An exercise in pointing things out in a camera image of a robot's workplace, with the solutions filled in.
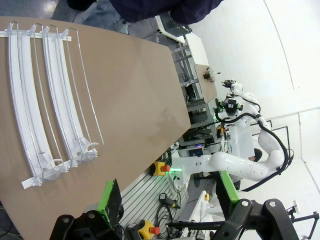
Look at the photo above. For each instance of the slotted aluminium base plate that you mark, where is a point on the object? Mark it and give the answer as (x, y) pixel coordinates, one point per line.
(140, 195)

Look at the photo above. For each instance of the person in dark purple jacket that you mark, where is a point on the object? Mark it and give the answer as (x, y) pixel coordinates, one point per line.
(150, 10)

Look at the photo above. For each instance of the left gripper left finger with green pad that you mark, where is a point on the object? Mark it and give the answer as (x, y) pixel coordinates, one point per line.
(112, 200)

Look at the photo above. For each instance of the white can dispenser rack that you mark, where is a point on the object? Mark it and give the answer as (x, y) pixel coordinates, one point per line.
(27, 100)

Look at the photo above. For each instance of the yellow emergency stop button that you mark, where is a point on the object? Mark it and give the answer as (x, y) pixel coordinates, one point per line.
(147, 228)
(160, 168)

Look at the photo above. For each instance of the white panel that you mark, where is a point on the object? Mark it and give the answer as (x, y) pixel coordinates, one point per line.
(197, 50)

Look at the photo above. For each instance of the black handheld scanner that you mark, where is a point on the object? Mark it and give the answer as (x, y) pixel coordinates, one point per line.
(168, 200)

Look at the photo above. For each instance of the small white black device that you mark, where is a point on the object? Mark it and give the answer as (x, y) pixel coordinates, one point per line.
(209, 75)

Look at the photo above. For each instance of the bystander with black hair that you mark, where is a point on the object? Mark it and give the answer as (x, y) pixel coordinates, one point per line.
(256, 155)

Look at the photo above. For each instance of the small monitor screen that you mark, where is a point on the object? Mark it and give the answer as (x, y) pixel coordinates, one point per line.
(196, 152)

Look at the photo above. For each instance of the light blue jeans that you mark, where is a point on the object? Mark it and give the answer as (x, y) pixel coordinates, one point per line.
(110, 17)

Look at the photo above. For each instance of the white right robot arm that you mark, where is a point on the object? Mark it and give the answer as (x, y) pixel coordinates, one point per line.
(232, 165)

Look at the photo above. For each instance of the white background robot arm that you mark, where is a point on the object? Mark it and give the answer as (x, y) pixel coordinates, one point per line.
(246, 96)

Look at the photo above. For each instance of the brown side table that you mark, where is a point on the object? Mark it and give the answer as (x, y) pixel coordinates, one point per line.
(205, 90)

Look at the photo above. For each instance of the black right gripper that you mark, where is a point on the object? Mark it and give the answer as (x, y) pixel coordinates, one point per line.
(232, 111)

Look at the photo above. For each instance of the grey metal shelving frame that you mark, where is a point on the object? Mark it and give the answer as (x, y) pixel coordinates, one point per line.
(192, 110)

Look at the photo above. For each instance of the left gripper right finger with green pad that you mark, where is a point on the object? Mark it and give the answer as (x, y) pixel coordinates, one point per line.
(225, 192)

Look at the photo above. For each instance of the grey plastic lattice basket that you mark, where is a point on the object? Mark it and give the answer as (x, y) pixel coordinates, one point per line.
(175, 25)

